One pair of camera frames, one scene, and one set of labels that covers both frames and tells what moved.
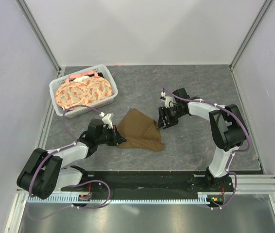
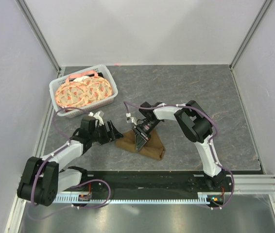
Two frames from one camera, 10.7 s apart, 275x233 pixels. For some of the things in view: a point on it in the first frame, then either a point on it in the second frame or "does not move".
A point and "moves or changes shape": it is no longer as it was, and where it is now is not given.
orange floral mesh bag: (91, 90) does not move
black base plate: (153, 181) does not move
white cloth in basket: (80, 79) does not move
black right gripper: (163, 111) to (140, 141)
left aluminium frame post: (25, 9) does not move
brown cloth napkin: (140, 131) moves or changes shape
